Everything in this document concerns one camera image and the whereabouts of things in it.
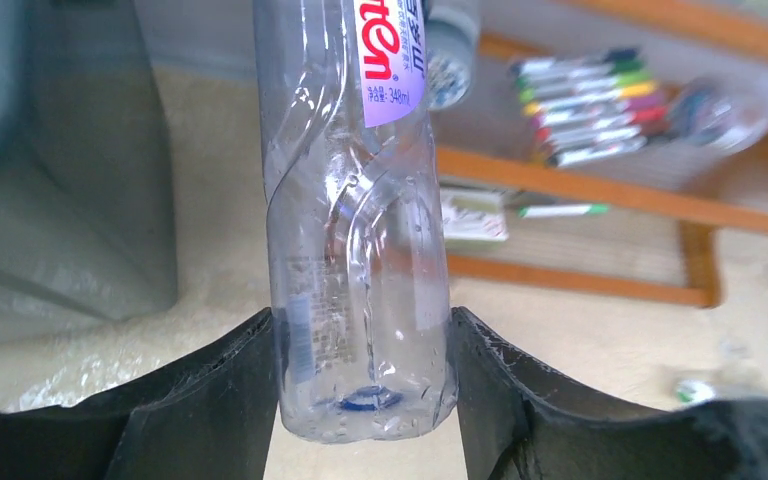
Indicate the green capped white marker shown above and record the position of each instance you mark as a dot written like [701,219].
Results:
[562,210]

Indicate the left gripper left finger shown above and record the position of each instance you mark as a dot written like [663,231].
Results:
[206,415]

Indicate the pack of coloured markers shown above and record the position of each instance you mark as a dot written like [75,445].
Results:
[591,107]

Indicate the small clear bottle purple label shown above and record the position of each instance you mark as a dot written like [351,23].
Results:
[356,254]

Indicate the dark green plastic bin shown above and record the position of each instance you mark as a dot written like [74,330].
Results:
[87,226]

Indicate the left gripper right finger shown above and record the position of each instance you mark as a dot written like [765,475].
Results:
[522,419]

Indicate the white red box lower shelf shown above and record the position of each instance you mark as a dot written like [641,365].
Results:
[472,218]

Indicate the small clear jar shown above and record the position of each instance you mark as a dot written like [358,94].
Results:
[719,115]

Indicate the orange wooden shelf rack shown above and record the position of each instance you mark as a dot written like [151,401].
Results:
[667,203]

